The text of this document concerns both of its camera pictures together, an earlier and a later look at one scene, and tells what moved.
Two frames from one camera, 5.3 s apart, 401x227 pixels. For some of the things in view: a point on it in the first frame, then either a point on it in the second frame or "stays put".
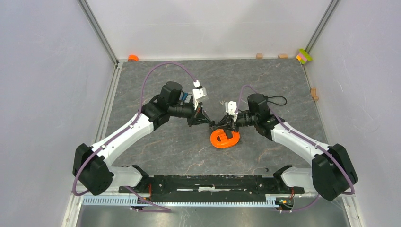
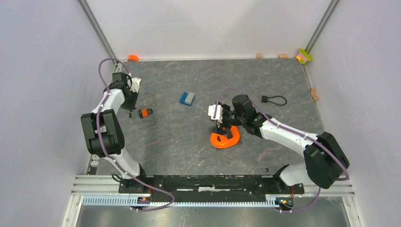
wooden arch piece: [313, 93] stays put
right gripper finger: [222, 122] → [220, 130]
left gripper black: [198, 117] → [132, 106]
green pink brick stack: [303, 56] stays put
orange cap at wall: [133, 57] stays put
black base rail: [212, 188] stays put
